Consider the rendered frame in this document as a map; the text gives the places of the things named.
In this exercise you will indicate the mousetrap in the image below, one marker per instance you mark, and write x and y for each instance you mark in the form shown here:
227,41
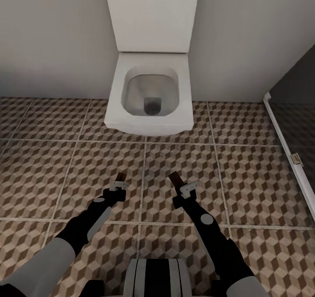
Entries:
121,177
176,180

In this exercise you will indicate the door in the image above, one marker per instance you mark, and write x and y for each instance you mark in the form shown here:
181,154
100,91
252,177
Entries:
292,101

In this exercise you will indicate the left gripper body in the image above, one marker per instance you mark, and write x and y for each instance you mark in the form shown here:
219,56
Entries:
119,195

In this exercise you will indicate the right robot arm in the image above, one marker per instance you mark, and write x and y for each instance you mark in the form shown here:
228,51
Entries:
224,255

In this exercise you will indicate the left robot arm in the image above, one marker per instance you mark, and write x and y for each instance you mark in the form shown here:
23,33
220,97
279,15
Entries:
39,276

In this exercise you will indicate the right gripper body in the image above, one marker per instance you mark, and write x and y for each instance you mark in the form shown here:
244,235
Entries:
179,201

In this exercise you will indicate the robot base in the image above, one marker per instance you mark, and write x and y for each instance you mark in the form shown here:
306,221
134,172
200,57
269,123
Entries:
95,288

